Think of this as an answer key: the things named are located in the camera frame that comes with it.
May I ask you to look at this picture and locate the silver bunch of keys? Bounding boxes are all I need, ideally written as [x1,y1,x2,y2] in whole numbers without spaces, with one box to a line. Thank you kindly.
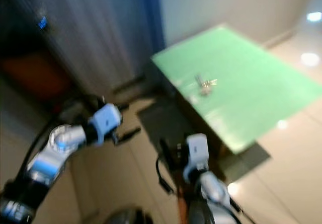
[196,73,218,97]

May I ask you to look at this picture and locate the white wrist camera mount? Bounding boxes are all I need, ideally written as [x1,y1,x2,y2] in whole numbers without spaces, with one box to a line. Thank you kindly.
[91,103,123,144]
[185,133,210,182]

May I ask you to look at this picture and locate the dark robot torso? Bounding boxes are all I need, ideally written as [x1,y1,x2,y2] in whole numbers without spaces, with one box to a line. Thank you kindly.
[105,208,152,224]

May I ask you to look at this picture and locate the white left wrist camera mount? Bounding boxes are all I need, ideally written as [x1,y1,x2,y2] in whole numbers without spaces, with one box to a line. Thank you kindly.
[91,103,123,144]

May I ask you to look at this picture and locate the grey curtain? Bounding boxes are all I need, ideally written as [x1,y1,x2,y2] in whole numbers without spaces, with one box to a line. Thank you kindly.
[25,0,152,95]

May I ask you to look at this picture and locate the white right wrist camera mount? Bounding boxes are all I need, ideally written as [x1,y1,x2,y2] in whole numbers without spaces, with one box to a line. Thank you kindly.
[185,133,210,182]

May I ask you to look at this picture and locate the brown wooden table base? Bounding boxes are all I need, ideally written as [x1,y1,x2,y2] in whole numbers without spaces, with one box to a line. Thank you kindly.
[173,89,233,157]

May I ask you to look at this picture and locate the brown wooden cabinet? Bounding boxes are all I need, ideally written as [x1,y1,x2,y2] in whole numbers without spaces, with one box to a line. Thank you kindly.
[1,52,72,102]

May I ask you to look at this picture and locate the green table cover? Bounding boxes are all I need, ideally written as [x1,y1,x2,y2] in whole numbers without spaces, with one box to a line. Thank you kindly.
[151,25,322,155]

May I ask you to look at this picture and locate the blue curtain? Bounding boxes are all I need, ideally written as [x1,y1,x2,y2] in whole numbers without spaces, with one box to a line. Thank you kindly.
[143,0,168,58]

